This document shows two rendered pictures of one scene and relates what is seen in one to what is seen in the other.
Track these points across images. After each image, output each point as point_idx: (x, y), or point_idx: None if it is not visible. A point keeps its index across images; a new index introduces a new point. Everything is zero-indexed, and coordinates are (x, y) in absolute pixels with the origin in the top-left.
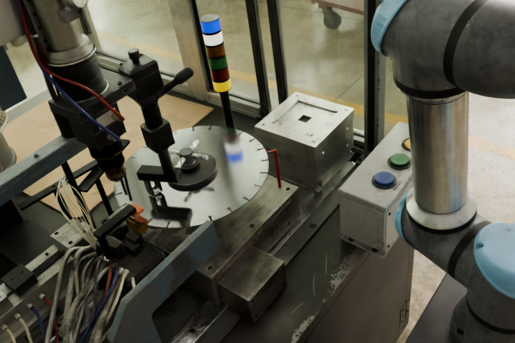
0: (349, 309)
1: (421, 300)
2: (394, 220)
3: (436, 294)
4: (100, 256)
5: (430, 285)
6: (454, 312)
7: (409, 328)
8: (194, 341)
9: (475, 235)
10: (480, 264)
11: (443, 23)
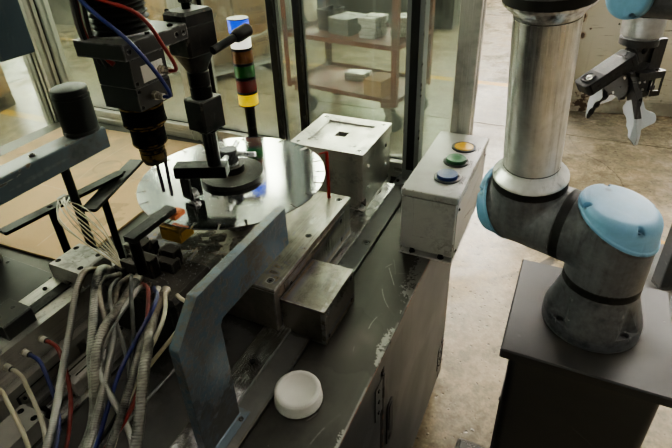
0: (411, 335)
1: (446, 348)
2: (460, 221)
3: (517, 291)
4: (128, 275)
5: (451, 333)
6: (548, 300)
7: (440, 377)
8: (257, 372)
9: (575, 199)
10: (592, 223)
11: None
